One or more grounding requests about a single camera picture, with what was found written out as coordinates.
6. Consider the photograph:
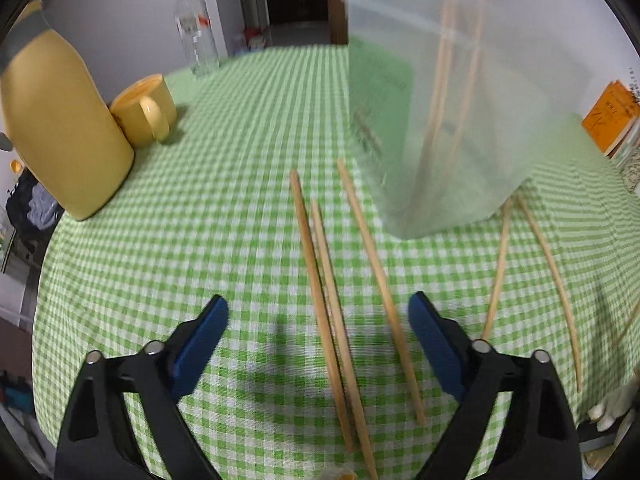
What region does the person's right hand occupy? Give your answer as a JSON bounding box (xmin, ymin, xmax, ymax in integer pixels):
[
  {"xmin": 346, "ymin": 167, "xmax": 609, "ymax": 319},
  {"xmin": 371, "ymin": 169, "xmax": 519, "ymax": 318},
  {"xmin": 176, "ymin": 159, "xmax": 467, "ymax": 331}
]
[{"xmin": 586, "ymin": 391, "xmax": 632, "ymax": 433}]

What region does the orange book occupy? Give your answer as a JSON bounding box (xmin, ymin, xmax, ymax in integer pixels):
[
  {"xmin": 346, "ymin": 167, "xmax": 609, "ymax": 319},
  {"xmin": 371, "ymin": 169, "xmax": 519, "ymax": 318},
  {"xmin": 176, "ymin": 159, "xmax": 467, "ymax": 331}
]
[{"xmin": 581, "ymin": 80, "xmax": 640, "ymax": 153}]

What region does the translucent plastic container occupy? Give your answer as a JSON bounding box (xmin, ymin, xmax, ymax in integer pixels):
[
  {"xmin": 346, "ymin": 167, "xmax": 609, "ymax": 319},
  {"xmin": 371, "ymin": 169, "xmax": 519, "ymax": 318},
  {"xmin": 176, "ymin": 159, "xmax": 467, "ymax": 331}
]
[{"xmin": 342, "ymin": 0, "xmax": 598, "ymax": 241}]

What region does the yellow thermos jug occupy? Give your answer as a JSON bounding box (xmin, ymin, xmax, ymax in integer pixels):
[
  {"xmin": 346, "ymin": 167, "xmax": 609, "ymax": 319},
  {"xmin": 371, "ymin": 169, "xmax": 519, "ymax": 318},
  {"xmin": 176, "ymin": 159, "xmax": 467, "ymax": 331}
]
[{"xmin": 0, "ymin": 0, "xmax": 136, "ymax": 222}]

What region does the yellow mug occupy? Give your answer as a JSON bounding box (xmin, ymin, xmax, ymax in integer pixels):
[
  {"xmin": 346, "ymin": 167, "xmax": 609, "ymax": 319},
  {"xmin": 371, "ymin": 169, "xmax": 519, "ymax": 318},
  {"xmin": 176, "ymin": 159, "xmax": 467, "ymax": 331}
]
[{"xmin": 109, "ymin": 74, "xmax": 178, "ymax": 148}]

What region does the black folding chair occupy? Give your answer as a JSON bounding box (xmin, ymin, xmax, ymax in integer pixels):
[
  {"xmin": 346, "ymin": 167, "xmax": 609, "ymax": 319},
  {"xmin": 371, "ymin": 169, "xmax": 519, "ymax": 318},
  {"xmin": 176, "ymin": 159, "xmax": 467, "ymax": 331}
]
[{"xmin": 5, "ymin": 169, "xmax": 66, "ymax": 261}]

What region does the clear plastic water bottle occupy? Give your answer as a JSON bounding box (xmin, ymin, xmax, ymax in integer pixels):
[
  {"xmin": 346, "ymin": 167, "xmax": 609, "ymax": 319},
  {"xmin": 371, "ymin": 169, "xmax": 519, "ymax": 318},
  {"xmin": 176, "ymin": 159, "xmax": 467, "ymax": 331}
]
[{"xmin": 173, "ymin": 0, "xmax": 221, "ymax": 78}]

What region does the red white packet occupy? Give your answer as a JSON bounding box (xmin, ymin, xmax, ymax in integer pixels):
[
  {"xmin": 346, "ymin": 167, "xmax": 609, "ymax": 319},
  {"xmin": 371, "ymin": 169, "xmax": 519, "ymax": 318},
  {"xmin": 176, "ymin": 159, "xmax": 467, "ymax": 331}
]
[{"xmin": 242, "ymin": 25, "xmax": 273, "ymax": 53}]

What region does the speckled glass vase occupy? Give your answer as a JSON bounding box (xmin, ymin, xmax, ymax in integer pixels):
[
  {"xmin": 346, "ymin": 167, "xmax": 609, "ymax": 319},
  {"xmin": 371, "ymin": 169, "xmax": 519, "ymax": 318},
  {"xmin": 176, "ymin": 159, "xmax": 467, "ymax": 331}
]
[{"xmin": 612, "ymin": 120, "xmax": 640, "ymax": 196}]

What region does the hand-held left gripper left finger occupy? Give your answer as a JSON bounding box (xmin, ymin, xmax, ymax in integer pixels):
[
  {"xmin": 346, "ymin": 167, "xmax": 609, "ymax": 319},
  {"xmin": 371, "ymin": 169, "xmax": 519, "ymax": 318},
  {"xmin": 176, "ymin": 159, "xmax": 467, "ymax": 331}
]
[{"xmin": 54, "ymin": 294, "xmax": 230, "ymax": 480}]

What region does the wooden chair back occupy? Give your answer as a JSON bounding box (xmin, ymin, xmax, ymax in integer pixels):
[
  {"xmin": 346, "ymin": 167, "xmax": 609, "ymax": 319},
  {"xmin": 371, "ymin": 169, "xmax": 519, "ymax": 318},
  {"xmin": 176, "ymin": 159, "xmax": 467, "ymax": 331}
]
[{"xmin": 326, "ymin": 0, "xmax": 349, "ymax": 46}]

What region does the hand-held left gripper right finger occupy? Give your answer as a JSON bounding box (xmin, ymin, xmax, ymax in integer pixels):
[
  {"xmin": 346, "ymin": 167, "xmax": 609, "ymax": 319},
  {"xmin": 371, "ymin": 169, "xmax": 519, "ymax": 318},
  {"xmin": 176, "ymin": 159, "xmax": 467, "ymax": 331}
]
[{"xmin": 407, "ymin": 291, "xmax": 583, "ymax": 480}]

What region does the grey cloth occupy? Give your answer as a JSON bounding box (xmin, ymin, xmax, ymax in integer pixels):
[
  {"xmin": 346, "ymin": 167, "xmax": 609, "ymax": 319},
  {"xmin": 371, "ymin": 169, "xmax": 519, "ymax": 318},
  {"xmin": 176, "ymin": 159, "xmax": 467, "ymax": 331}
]
[{"xmin": 27, "ymin": 185, "xmax": 63, "ymax": 233}]

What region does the green checkered tablecloth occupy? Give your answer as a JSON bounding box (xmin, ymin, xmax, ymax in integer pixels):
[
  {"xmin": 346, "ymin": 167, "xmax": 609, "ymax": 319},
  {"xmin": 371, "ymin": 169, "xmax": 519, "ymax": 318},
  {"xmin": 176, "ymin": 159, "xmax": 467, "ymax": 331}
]
[{"xmin": 31, "ymin": 42, "xmax": 640, "ymax": 480}]

